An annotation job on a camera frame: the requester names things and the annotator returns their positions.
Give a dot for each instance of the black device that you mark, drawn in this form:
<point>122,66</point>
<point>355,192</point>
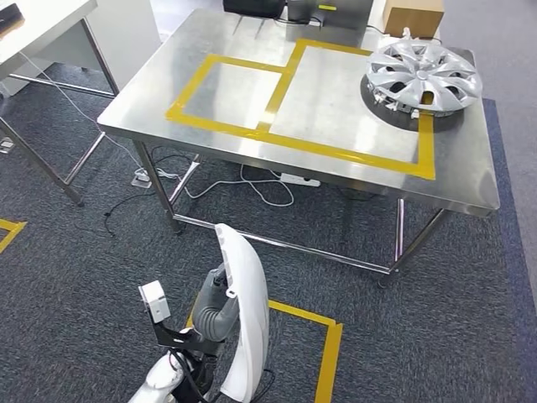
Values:
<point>8,12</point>

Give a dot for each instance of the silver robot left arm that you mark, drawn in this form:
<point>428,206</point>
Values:
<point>157,381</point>

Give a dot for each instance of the white power strip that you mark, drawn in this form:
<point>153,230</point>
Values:
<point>299,179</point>

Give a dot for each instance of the steel side table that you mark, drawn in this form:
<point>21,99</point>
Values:
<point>41,22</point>

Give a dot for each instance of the silver wheel hubcap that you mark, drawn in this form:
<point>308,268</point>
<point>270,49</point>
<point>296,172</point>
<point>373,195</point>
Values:
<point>421,74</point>

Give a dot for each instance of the metal floor plate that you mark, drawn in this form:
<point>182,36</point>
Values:
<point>6,146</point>

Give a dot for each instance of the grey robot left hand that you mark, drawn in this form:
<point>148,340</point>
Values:
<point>218,295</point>

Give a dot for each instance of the brown cardboard box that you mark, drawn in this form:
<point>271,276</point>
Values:
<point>413,16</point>

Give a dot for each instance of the black camera bracket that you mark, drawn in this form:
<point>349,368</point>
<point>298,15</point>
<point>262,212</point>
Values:
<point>167,336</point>

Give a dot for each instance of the metal floor socket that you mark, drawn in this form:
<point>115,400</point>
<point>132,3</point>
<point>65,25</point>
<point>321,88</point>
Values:
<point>142,179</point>

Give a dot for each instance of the stainless steel workbench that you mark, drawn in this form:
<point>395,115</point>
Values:
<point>461,167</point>

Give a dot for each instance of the grey laptop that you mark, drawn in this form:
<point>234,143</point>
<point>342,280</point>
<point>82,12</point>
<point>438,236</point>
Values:
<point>348,14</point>

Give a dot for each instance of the white curved plastic part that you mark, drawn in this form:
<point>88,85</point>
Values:
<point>253,311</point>

